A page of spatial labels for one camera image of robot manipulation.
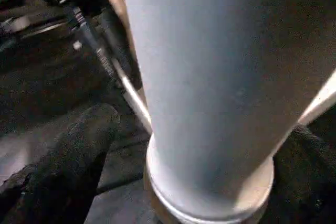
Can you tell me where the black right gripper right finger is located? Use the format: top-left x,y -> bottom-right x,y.
259,123 -> 336,224

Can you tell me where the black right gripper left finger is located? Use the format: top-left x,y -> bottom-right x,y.
0,102 -> 123,224

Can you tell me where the white plastic table top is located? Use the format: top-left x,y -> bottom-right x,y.
106,0 -> 336,224

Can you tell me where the white plastic table leg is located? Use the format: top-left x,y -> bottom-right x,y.
119,0 -> 336,222

